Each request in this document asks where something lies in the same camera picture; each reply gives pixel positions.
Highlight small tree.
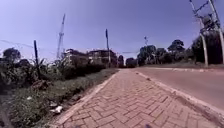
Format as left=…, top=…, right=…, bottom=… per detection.
left=2, top=46, right=22, bottom=63

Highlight pale kerb stone line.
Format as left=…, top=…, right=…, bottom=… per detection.
left=49, top=70, right=120, bottom=128

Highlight overhead wires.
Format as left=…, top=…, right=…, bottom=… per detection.
left=0, top=38, right=35, bottom=50

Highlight unfinished brick buildings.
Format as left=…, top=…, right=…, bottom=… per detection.
left=62, top=48, right=119, bottom=69

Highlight white litter scrap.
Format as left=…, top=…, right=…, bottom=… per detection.
left=49, top=105, right=64, bottom=115

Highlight grass verge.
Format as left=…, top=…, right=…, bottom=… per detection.
left=0, top=68, right=118, bottom=128

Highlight row of bushes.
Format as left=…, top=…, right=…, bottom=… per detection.
left=0, top=57, right=108, bottom=88

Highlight utility pole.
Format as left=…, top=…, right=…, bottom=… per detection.
left=104, top=28, right=112, bottom=68

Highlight tall lattice mast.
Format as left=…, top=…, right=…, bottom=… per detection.
left=55, top=13, right=67, bottom=60

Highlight red brick path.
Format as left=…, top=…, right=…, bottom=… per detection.
left=49, top=68, right=222, bottom=128

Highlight pale distant kerb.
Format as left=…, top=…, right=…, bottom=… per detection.
left=144, top=66, right=224, bottom=74

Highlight transformer pole structure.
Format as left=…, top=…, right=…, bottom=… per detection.
left=188, top=0, right=224, bottom=68

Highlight row of trees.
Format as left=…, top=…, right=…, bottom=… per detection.
left=117, top=38, right=195, bottom=68

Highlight reddish dusty road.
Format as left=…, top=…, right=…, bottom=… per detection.
left=134, top=66, right=224, bottom=112

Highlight dark fence post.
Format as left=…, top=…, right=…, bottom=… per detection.
left=32, top=39, right=40, bottom=69

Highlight pale concrete kerb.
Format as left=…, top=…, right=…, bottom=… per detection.
left=134, top=69, right=224, bottom=125

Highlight dark tree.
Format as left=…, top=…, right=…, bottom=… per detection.
left=191, top=30, right=224, bottom=65

